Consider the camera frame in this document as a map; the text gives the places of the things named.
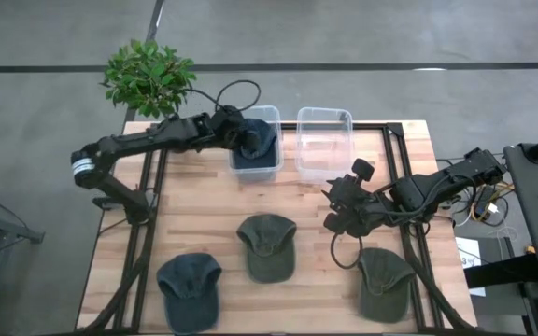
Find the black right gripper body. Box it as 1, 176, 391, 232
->
322, 158, 387, 239

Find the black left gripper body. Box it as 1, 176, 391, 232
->
211, 105, 257, 153

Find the blue denim cap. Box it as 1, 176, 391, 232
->
155, 252, 223, 335
232, 118, 279, 170

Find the olive green cap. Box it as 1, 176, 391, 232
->
235, 213, 298, 285
356, 246, 417, 324

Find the clear plastic bin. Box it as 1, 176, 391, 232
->
294, 106, 355, 184
228, 105, 285, 184

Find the green potted plant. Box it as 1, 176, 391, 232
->
100, 39, 198, 120

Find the white paper sheet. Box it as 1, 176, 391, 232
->
454, 236, 488, 298

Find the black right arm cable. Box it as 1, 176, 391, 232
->
329, 231, 364, 271

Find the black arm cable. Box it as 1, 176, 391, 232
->
183, 78, 262, 116
329, 231, 364, 271

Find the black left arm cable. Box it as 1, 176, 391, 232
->
183, 78, 262, 116

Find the yellow cable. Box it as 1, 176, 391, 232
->
470, 180, 517, 223

